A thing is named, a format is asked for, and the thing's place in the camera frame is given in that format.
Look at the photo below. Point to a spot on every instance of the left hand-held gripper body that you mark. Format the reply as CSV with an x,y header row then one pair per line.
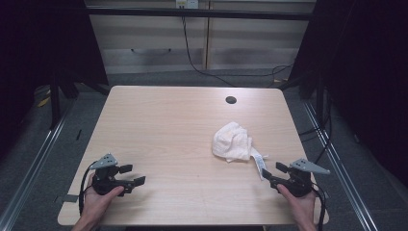
x,y
103,184

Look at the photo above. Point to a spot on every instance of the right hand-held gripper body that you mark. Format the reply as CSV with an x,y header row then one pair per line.
x,y
298,183

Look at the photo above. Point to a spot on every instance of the white towel with label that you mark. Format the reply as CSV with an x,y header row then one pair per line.
x,y
232,142

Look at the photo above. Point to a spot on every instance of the person's left hand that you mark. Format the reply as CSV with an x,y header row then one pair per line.
x,y
96,202

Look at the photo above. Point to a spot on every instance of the person's right hand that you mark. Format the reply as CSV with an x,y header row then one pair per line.
x,y
300,205

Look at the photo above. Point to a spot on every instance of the grey tape piece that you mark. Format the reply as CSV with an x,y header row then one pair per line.
x,y
71,198

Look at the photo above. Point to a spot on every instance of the small black floor strip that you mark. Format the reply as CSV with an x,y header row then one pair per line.
x,y
78,134

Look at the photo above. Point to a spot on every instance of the black stand leg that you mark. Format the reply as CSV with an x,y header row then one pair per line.
x,y
319,102
55,102

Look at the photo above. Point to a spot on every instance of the black round table grommet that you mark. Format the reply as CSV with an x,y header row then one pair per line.
x,y
231,99

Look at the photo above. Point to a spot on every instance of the yellow floor tape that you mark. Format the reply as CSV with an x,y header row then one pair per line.
x,y
43,102

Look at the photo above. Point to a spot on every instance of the black curtain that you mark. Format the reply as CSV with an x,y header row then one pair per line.
x,y
45,41
369,80

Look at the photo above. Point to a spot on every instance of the black horizontal bar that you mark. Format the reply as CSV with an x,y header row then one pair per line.
x,y
144,12

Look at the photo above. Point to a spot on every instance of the metal floor rail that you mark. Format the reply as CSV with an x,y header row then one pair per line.
x,y
340,173
29,173

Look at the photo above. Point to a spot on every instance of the white wall socket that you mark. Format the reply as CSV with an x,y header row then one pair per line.
x,y
187,4

